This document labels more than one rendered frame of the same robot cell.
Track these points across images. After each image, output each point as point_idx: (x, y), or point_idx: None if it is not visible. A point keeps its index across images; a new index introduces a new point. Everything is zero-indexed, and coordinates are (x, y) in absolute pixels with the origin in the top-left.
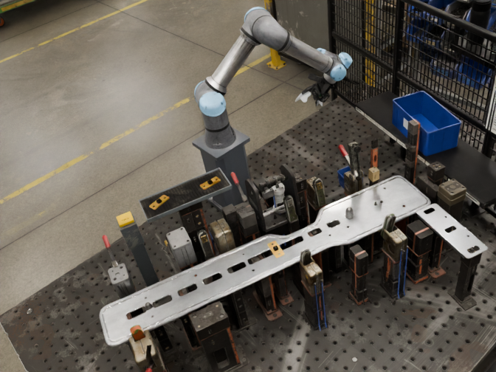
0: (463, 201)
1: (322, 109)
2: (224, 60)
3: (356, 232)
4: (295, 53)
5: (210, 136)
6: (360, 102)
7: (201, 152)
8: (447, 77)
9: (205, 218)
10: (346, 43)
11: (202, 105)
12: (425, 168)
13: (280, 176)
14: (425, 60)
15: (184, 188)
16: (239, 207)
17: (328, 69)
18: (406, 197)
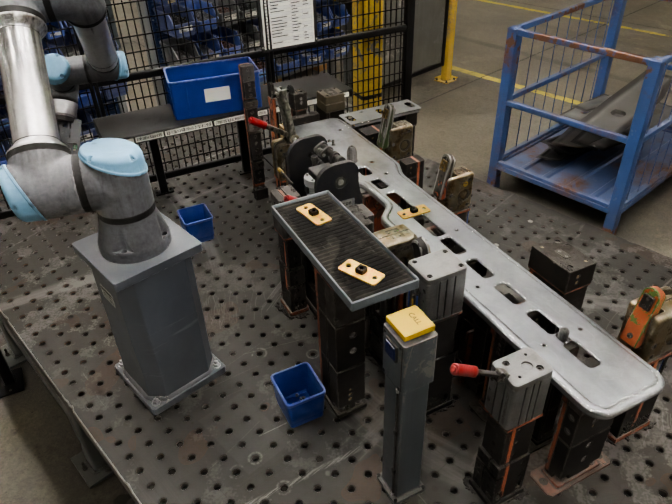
0: (266, 163)
1: None
2: (26, 86)
3: (382, 156)
4: (106, 26)
5: (152, 227)
6: (103, 137)
7: (141, 287)
8: (189, 26)
9: (211, 414)
10: None
11: (124, 159)
12: (197, 179)
13: (322, 145)
14: (143, 27)
15: (321, 243)
16: None
17: (117, 59)
18: (324, 128)
